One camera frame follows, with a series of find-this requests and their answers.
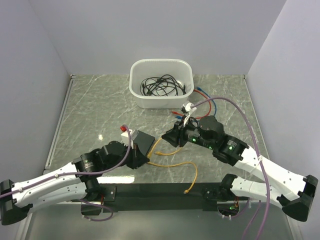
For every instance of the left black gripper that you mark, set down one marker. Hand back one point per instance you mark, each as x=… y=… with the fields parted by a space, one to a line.
x=138 y=158

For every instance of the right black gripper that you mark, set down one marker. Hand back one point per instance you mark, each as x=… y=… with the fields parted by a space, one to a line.
x=172 y=136

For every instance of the black network switch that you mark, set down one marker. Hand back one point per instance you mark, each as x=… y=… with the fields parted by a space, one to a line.
x=144 y=142

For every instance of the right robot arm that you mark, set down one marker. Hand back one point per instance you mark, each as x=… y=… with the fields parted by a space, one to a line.
x=291 y=192

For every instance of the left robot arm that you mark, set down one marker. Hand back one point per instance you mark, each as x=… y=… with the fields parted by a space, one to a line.
x=77 y=180

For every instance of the white plastic tub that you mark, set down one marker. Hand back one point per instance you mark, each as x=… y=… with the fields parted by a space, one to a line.
x=141 y=73

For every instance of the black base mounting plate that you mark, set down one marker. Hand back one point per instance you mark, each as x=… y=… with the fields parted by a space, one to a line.
x=163 y=196

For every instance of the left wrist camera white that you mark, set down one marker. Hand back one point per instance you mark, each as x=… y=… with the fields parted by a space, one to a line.
x=128 y=135

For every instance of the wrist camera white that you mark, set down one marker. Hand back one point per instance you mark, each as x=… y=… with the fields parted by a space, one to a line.
x=128 y=135
x=188 y=107

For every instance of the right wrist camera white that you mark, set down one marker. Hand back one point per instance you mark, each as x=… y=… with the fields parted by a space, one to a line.
x=188 y=107

